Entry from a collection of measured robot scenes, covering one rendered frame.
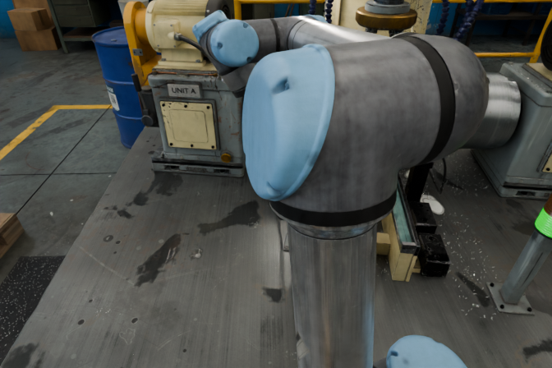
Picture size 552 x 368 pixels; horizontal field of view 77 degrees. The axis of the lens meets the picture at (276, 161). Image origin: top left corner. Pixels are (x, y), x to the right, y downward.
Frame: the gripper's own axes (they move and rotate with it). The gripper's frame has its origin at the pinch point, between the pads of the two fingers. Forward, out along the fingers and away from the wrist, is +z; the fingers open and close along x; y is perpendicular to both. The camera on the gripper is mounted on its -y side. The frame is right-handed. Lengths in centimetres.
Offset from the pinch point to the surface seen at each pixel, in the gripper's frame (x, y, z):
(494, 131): -49, 30, 34
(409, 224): -19.1, -2.0, 29.2
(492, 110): -50, 31, 27
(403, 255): -15.7, -9.6, 30.8
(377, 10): -31, 41, -12
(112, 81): 151, 162, -29
